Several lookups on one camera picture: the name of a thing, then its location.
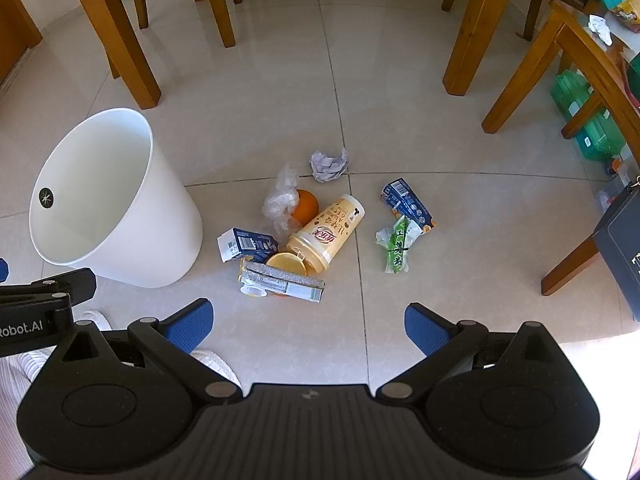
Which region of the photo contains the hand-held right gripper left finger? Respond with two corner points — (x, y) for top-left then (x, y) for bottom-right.
(47, 298), (243, 404)

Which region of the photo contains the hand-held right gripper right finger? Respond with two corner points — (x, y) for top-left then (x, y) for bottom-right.
(376, 302), (571, 403)

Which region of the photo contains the green snack wrapper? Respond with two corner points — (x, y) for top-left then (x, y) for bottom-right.
(376, 215), (425, 274)

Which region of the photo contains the white plastic trash bin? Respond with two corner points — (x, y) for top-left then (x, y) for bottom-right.
(28, 107), (204, 289)

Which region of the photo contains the silver carton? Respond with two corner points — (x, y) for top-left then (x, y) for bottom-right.
(239, 257), (326, 304)

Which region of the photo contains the blue drink carton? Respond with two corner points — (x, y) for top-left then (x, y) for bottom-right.
(380, 177), (439, 234)
(217, 228), (280, 264)

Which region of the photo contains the orange plastic lid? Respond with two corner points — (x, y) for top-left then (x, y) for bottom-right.
(265, 252), (307, 299)

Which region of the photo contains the yellow milk tea cup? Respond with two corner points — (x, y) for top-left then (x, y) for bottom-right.
(286, 194), (366, 274)

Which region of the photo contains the clear plastic bag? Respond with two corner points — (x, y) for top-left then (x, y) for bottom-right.
(262, 162), (301, 241)

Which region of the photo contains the orange fruit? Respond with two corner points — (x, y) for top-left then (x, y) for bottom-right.
(290, 189), (320, 228)

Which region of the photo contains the white paper ball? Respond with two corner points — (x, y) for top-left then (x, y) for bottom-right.
(309, 147), (349, 184)

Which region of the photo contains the person's white shoe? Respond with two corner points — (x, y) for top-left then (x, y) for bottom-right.
(191, 349), (242, 392)

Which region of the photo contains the person's striped trouser leg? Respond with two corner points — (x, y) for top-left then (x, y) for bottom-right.
(0, 350), (52, 461)

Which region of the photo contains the dark navy box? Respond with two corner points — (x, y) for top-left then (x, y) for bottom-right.
(593, 180), (640, 322)

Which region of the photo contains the clear plastic container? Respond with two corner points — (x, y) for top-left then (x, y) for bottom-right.
(597, 175), (627, 217)

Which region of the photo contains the wooden door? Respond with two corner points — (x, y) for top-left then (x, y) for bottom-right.
(0, 0), (44, 86)

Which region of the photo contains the green plastic crate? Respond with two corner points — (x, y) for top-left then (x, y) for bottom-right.
(550, 69), (632, 164)

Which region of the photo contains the wooden dining table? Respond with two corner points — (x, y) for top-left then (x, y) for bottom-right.
(75, 0), (640, 109)

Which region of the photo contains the crumpled white tissue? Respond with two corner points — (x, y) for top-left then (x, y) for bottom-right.
(587, 14), (614, 46)

